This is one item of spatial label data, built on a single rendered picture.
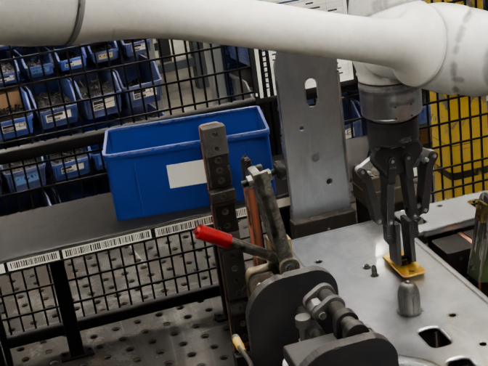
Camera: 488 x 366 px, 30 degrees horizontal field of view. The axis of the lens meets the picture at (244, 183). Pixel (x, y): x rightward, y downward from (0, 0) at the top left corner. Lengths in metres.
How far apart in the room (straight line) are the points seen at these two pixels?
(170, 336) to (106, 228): 0.37
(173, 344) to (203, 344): 0.06
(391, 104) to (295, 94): 0.31
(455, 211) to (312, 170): 0.26
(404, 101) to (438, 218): 0.36
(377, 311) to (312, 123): 0.41
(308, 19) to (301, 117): 0.51
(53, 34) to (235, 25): 0.22
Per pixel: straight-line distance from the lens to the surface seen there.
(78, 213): 1.77
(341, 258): 1.50
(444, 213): 1.63
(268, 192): 1.30
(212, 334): 1.93
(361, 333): 0.92
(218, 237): 1.31
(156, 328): 1.99
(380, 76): 1.29
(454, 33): 1.14
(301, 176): 1.63
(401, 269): 1.43
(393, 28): 1.12
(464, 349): 1.24
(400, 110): 1.31
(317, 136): 1.61
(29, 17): 1.02
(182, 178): 1.66
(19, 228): 1.76
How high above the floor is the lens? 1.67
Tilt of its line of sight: 21 degrees down
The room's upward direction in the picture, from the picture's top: 8 degrees counter-clockwise
